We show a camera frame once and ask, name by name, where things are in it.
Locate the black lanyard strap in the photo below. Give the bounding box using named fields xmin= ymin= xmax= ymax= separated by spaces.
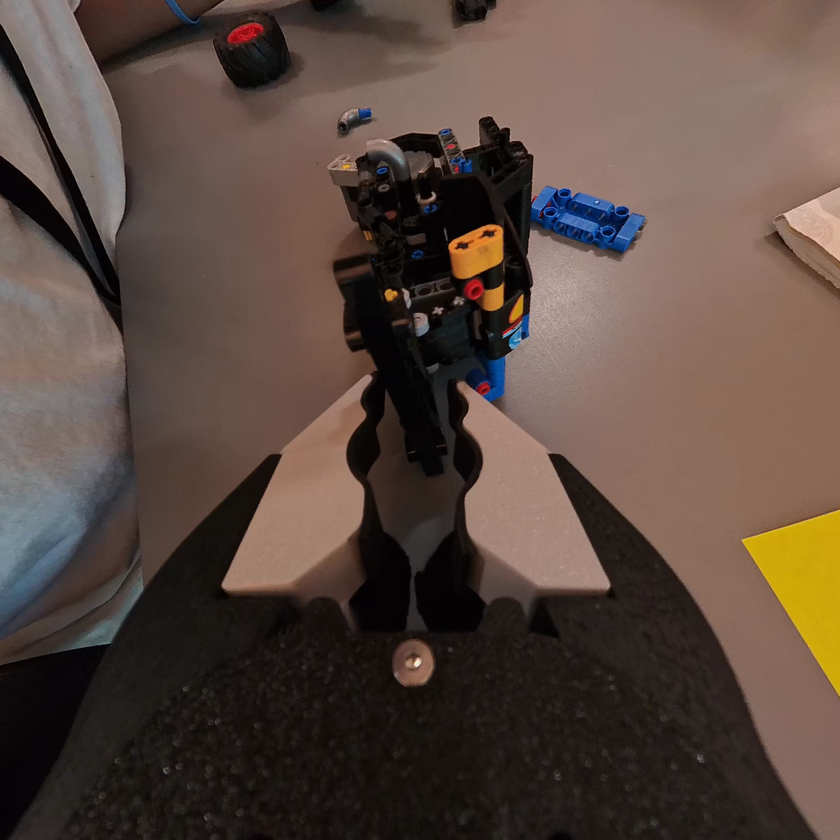
xmin=0 ymin=26 xmax=123 ymax=306

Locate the person's white shirt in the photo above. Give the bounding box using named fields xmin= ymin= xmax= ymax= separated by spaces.
xmin=0 ymin=0 xmax=144 ymax=664

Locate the person's left forearm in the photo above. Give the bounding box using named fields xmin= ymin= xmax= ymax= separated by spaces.
xmin=75 ymin=0 xmax=224 ymax=64

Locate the yellow paper sheet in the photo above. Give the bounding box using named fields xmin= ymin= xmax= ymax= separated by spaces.
xmin=742 ymin=508 xmax=840 ymax=697

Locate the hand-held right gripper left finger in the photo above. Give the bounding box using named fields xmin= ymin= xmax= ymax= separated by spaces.
xmin=222 ymin=374 xmax=414 ymax=631

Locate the blue lego plate piece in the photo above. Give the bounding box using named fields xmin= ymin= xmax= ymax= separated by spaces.
xmin=530 ymin=185 xmax=647 ymax=249

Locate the black wheel red hub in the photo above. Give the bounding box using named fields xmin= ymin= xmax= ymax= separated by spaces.
xmin=212 ymin=12 xmax=291 ymax=89

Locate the black lego truck chassis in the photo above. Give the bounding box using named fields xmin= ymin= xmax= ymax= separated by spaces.
xmin=327 ymin=117 xmax=534 ymax=476

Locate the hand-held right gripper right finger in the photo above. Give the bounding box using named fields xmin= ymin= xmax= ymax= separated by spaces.
xmin=416 ymin=381 xmax=611 ymax=631

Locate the lego instruction booklet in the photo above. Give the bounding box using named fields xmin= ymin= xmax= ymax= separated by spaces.
xmin=773 ymin=187 xmax=840 ymax=290

